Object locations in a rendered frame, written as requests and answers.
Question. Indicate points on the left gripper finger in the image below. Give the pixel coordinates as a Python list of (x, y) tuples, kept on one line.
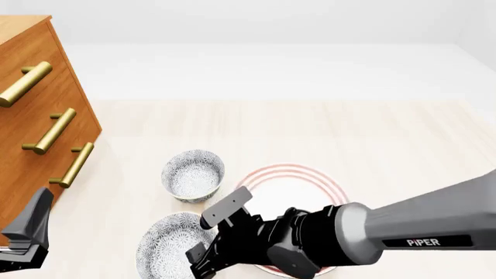
[(43, 232), (27, 218)]

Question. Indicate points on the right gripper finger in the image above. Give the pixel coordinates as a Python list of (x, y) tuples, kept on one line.
[(209, 270), (197, 253)]

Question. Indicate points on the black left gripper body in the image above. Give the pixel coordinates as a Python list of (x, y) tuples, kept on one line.
[(23, 260)]

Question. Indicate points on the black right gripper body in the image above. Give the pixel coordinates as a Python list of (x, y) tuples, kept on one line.
[(242, 241)]

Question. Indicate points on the grey and black right robot arm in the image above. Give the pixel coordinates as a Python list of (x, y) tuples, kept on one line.
[(407, 221)]

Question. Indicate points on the patterned black and white bowl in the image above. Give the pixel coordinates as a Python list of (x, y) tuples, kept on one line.
[(166, 247), (192, 177)]

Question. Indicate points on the white plate with red rings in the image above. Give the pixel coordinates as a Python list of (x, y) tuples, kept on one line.
[(286, 189)]

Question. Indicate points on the wooden drawer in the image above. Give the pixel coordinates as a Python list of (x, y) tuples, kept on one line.
[(66, 96), (87, 130), (46, 49)]

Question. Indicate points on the wooden cabinet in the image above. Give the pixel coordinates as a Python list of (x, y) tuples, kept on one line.
[(23, 35)]

